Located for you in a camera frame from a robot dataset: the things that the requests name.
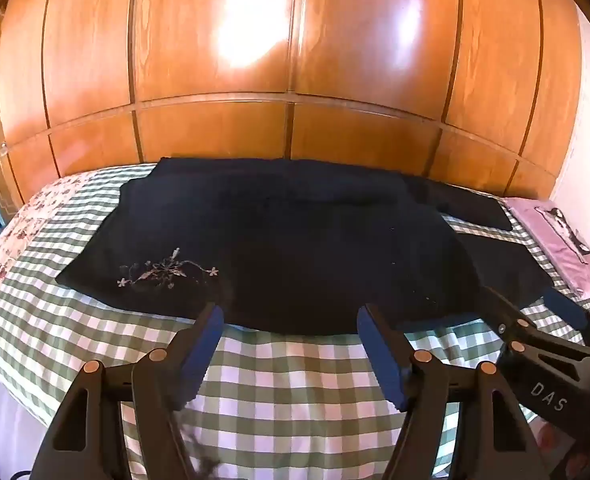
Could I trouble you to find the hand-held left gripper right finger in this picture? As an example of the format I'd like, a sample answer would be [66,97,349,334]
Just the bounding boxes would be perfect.
[356,303,552,480]

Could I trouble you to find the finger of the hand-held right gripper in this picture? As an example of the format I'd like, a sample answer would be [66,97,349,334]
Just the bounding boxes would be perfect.
[544,286,590,350]
[481,284,533,348]

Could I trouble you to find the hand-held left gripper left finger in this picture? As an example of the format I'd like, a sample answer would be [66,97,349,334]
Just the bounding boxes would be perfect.
[29,301,225,480]

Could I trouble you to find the black embroidered pants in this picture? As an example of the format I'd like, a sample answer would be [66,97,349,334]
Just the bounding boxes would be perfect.
[56,156,558,337]

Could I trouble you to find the pink folded cloth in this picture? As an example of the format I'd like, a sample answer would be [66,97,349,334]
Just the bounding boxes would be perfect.
[502,197,590,301]

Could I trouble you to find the green checked bedspread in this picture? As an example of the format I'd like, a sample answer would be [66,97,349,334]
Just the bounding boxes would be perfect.
[0,162,590,480]

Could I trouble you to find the wooden wardrobe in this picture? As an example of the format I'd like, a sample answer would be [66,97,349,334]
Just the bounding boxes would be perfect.
[0,0,583,206]

